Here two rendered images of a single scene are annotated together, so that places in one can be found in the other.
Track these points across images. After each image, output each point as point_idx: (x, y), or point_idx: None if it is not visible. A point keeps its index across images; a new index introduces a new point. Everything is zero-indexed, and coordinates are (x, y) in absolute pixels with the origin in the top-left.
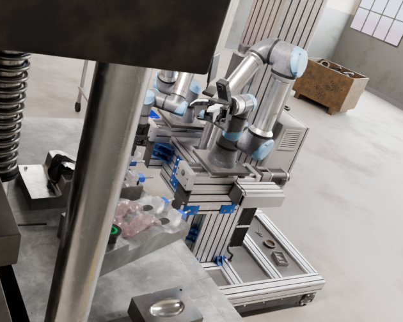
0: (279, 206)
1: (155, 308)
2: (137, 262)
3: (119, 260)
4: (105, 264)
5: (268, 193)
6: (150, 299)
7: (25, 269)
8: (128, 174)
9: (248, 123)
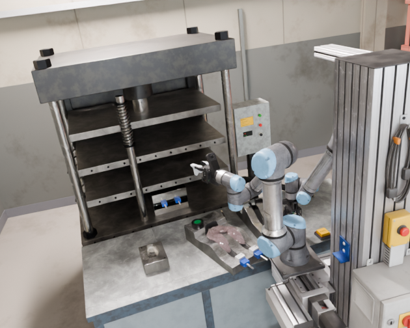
0: None
1: (155, 251)
2: (200, 252)
3: (192, 239)
4: (186, 233)
5: (283, 311)
6: (158, 246)
7: (190, 219)
8: None
9: (336, 245)
